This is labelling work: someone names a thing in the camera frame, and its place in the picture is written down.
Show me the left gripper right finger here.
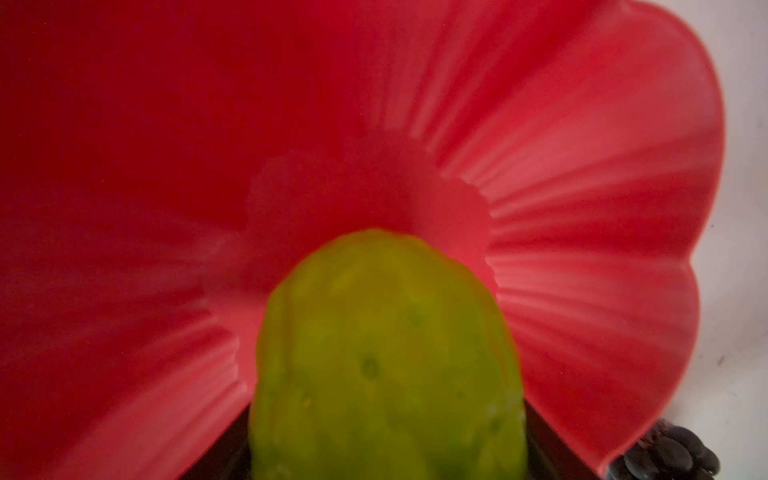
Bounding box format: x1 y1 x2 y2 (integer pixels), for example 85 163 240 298
525 402 599 480

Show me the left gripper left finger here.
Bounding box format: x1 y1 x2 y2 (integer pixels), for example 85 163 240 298
180 407 251 480

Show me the dark purple grape bunch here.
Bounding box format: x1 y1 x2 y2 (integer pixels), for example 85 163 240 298
604 419 721 480

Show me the green bumpy pear fruit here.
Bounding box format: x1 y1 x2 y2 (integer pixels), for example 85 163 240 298
249 230 528 479

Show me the red flower-shaped fruit bowl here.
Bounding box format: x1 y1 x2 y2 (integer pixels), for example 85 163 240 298
1 1 725 479

